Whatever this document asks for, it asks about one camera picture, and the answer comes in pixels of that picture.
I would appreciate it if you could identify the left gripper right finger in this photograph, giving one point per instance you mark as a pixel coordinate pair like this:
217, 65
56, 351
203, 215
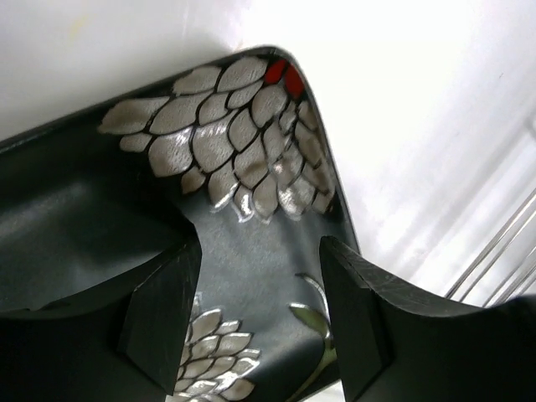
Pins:
398, 342

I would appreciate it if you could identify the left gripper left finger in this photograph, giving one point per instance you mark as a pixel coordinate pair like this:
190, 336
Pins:
121, 340

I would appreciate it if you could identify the black floral square plate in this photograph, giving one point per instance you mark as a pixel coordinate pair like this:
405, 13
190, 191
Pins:
234, 149

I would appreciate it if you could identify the wire dish rack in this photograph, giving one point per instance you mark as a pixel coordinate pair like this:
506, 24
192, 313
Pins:
503, 265

